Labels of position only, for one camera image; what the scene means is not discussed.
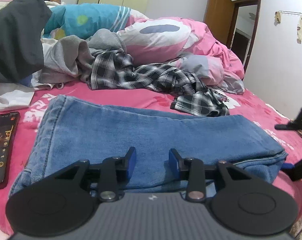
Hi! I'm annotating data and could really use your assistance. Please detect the blue denim jeans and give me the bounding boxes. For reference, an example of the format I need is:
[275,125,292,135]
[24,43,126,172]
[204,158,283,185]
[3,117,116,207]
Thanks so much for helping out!
[10,95,287,194]

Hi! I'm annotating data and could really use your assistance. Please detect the black white plaid shirt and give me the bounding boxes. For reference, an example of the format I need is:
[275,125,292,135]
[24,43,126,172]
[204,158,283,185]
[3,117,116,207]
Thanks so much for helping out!
[87,49,229,117]

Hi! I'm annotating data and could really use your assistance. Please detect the smartphone with red case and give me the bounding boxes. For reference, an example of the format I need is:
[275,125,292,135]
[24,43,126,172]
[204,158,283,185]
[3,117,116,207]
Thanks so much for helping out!
[0,112,20,189]

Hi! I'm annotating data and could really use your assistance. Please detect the grey hoodie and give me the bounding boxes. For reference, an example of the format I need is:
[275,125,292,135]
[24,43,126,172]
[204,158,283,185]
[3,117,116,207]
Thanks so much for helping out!
[39,29,126,85]

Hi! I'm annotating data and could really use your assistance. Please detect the pink white quilt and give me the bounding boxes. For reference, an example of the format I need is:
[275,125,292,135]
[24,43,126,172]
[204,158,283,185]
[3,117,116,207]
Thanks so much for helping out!
[118,17,245,94]

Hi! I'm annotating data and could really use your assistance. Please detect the white folded cloth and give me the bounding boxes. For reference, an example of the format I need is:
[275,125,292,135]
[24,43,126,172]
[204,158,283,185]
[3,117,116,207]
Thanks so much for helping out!
[0,83,35,112]

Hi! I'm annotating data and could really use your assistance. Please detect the blue patterned pillow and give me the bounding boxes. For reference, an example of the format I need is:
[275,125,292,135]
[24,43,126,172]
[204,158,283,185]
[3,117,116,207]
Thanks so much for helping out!
[43,3,131,40]

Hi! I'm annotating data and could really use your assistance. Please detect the brown wooden door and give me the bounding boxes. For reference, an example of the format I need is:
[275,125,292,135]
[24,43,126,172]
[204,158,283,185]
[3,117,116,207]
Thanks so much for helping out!
[204,0,234,44]

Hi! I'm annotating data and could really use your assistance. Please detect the black jacket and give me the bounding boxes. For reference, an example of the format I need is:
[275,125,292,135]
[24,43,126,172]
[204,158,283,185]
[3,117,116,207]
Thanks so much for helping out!
[0,0,52,83]

